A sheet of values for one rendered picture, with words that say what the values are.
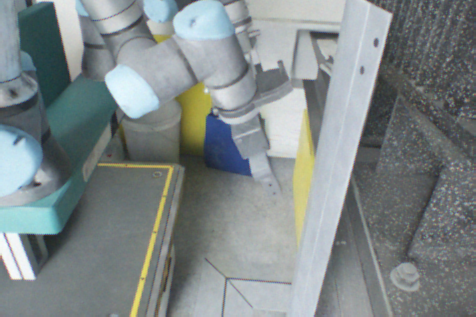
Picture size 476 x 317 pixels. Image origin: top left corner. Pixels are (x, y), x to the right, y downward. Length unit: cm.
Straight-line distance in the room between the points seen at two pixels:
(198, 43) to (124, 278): 72
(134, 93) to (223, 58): 13
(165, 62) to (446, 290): 53
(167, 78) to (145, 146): 120
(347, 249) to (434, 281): 37
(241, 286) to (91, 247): 54
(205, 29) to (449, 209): 44
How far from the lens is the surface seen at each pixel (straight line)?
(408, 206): 80
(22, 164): 51
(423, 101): 69
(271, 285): 141
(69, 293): 108
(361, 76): 49
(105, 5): 60
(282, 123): 191
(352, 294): 94
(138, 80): 51
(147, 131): 164
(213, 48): 52
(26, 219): 72
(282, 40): 174
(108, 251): 113
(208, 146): 183
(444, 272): 71
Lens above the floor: 115
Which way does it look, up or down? 32 degrees down
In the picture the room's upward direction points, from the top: 3 degrees clockwise
